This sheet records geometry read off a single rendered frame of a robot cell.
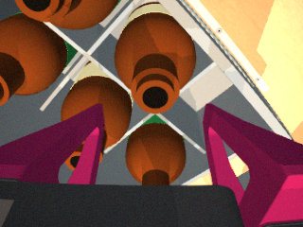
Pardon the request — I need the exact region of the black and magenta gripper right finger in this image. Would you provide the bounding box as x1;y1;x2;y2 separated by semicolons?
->
203;103;303;227

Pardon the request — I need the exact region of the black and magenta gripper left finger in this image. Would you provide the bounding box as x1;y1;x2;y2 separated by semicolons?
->
0;103;105;184

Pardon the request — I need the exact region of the dark grey crate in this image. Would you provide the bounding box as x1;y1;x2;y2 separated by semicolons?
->
0;0;294;185

